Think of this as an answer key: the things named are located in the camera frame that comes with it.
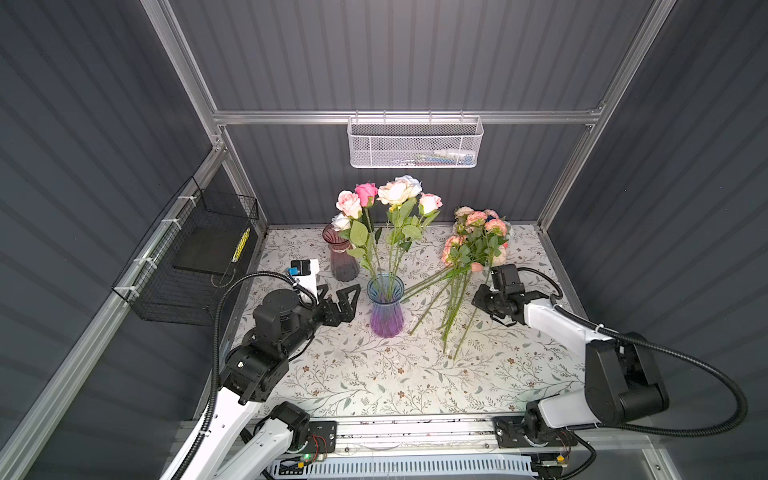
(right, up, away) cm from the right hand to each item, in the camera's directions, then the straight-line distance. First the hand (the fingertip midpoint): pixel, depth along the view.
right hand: (479, 299), depth 92 cm
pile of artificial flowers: (+4, +18, +14) cm, 23 cm away
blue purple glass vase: (-29, +4, -10) cm, 31 cm away
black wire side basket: (-80, +9, -20) cm, 83 cm away
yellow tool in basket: (-67, +16, -15) cm, 70 cm away
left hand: (-38, +7, -26) cm, 47 cm away
